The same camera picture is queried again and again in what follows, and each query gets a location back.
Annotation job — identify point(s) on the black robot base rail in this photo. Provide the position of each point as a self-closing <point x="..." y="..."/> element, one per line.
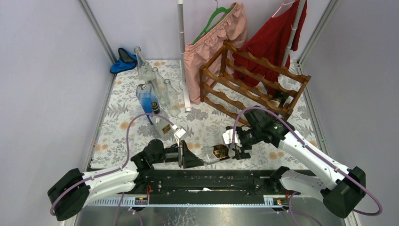
<point x="166" y="186"/>

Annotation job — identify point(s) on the blue glass bottle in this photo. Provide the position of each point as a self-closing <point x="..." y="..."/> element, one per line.
<point x="146" y="95"/>

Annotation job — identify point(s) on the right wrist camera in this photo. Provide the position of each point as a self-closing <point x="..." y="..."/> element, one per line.
<point x="231" y="140"/>

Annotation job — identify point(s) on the dark green wine bottle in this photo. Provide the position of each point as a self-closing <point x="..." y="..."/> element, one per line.
<point x="279" y="100"/>

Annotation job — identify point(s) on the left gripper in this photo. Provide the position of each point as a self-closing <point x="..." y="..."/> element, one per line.
<point x="186" y="158"/>

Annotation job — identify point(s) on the clear glass bottle tall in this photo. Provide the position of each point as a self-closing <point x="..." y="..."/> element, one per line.
<point x="144" y="69"/>

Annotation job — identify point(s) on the clear square liquor bottle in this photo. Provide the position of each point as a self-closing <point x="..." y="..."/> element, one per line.
<point x="216" y="153"/>

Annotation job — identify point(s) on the pink skirt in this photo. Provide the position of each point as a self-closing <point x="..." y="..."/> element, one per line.
<point x="233" y="27"/>

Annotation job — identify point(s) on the floral tablecloth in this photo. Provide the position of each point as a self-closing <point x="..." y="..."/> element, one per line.
<point x="204" y="125"/>

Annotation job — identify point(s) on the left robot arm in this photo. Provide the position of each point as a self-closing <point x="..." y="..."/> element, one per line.
<point x="76" y="189"/>

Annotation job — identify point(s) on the pink clothes hanger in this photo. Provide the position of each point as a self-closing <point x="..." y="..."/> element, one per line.
<point x="284" y="4"/>

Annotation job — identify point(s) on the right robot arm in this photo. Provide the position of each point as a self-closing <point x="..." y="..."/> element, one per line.
<point x="337" y="186"/>

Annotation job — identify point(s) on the clear liquor bottle gold label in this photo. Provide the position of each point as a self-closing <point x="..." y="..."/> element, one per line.
<point x="160" y="123"/>

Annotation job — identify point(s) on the white pole base foot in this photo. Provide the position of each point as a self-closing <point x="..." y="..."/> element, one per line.
<point x="187" y="102"/>

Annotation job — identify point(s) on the blue cloth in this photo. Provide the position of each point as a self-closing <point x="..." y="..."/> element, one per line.
<point x="127" y="61"/>

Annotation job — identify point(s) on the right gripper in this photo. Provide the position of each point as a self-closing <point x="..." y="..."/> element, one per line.
<point x="241" y="154"/>

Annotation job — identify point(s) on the red garment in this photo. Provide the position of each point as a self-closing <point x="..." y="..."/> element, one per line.
<point x="269" y="42"/>

